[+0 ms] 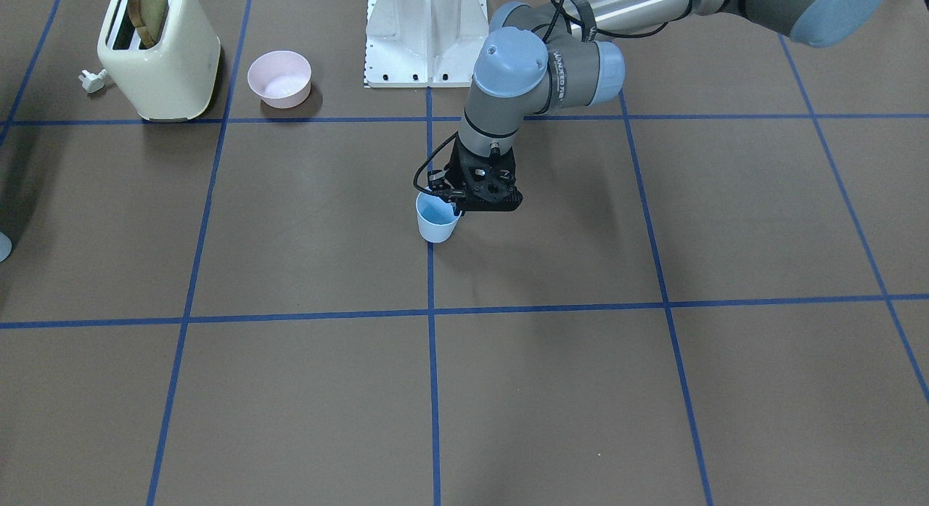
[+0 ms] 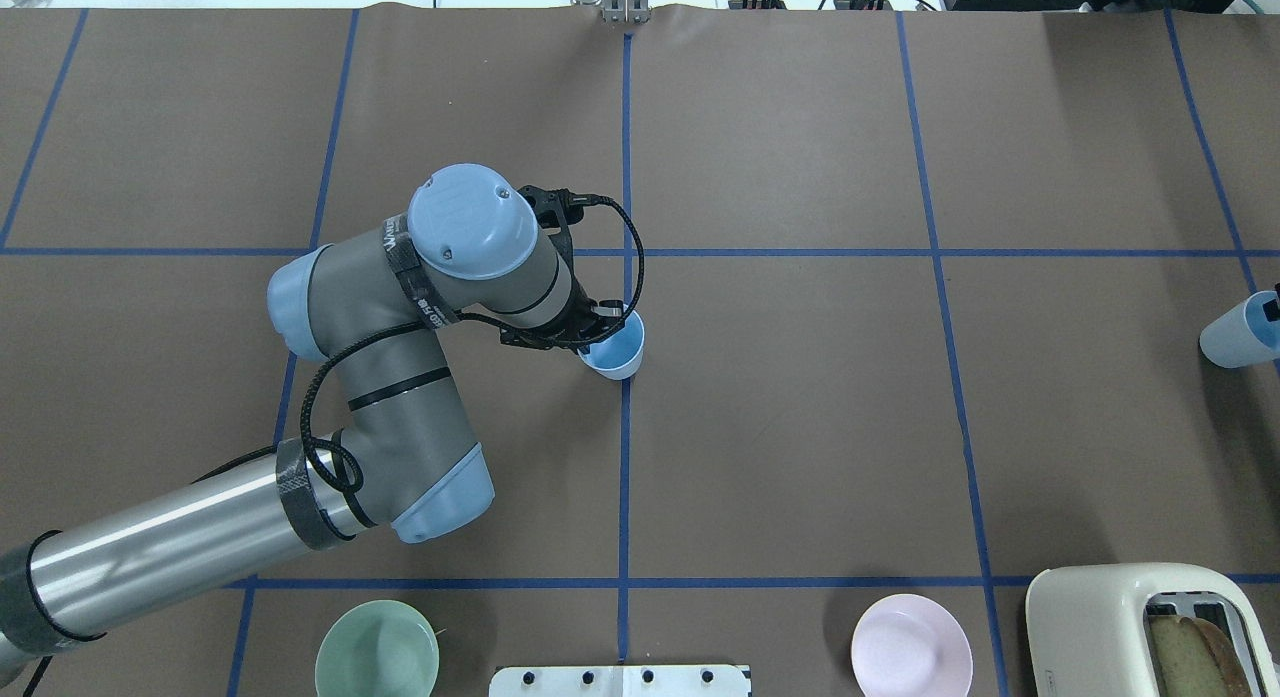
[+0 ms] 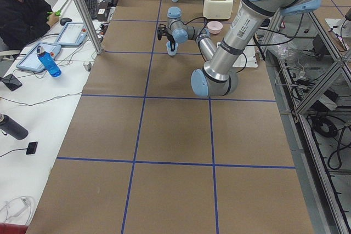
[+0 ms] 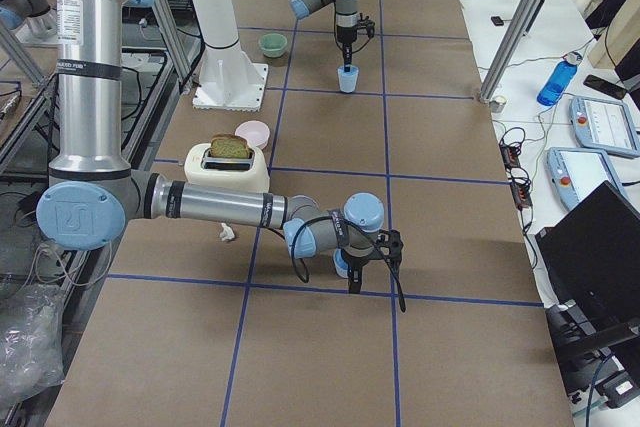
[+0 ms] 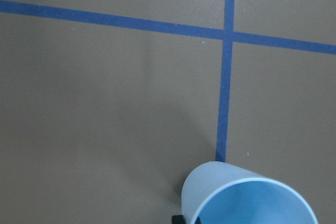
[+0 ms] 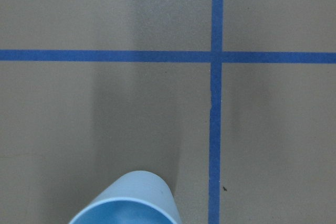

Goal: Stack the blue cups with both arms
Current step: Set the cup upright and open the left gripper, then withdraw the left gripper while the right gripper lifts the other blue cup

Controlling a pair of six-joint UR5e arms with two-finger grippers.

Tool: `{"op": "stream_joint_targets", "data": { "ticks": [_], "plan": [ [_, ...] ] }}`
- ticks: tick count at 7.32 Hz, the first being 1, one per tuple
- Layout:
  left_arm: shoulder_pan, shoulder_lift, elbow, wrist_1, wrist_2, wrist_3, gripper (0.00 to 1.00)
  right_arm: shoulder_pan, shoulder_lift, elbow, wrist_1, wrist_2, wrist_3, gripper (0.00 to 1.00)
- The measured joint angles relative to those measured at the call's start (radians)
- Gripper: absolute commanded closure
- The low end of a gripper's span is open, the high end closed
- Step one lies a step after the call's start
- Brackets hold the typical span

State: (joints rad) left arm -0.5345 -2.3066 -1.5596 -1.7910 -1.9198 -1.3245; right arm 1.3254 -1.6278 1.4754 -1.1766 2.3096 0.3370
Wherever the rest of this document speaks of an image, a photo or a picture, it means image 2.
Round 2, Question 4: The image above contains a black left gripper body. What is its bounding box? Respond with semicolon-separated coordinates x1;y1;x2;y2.
500;278;605;352

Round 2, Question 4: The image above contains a light blue cup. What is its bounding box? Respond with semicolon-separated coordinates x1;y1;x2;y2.
579;311;646;382
1198;290;1279;370

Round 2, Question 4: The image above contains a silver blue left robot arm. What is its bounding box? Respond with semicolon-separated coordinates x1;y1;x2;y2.
3;162;644;684

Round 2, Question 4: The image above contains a toast slice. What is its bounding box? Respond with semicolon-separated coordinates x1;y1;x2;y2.
1148;615;1253;696

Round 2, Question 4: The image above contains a cream toaster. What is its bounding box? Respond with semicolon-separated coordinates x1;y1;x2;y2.
1025;561;1277;696

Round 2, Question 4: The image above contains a green bowl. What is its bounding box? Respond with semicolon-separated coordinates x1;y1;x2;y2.
314;600;442;696

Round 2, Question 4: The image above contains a pink bowl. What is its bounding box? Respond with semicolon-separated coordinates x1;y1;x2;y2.
849;593;974;696

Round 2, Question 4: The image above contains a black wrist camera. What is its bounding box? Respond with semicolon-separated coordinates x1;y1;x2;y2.
518;185;585;261

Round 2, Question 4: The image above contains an aluminium frame post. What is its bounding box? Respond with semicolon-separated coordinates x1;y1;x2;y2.
600;0;652;24

